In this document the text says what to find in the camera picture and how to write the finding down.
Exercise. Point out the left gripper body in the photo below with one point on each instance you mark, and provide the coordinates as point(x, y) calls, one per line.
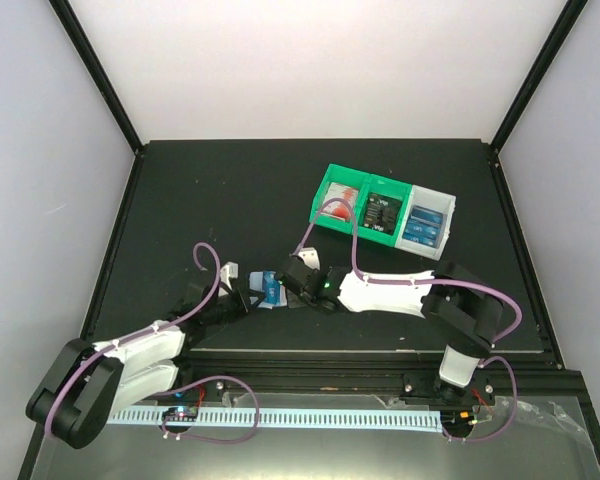
point(233, 310)

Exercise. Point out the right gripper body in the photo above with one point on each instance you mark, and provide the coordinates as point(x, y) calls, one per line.
point(307, 300)

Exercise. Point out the black leather card holder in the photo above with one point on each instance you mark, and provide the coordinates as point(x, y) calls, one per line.
point(257, 295)

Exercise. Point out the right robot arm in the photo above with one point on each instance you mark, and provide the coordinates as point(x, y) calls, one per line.
point(466, 316)

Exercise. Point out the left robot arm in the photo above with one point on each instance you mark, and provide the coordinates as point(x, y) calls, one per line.
point(125, 355)

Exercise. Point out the red white card stack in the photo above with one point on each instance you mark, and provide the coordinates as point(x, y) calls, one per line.
point(341, 200)

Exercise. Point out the black vip card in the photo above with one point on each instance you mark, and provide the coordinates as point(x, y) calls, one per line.
point(381, 213)

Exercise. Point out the green bin left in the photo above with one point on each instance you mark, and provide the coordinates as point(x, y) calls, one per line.
point(347, 176)

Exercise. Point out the green bin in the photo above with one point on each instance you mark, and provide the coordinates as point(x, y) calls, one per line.
point(392, 188)
point(347, 176)

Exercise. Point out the green bin middle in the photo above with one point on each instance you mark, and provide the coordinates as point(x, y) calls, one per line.
point(392, 188)

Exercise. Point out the left circuit board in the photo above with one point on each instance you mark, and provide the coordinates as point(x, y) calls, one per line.
point(179, 414)

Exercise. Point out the circuit board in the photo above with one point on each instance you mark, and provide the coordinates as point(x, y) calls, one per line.
point(465, 419)
point(179, 414)

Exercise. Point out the white bin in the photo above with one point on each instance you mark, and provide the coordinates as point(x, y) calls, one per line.
point(433, 200)

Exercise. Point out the right circuit board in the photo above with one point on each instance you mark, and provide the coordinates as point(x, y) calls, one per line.
point(465, 419)

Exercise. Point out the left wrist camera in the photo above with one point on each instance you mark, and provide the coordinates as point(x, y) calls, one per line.
point(229, 272)

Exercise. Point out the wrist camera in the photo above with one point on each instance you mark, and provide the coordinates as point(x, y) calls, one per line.
point(229, 272)
point(310, 257)

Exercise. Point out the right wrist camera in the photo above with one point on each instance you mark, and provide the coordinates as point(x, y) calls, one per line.
point(310, 257)

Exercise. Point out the white slotted cable duct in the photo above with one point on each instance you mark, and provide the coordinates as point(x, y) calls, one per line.
point(287, 418)

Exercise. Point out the black aluminium frame rail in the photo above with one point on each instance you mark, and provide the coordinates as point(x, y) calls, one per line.
point(312, 372)

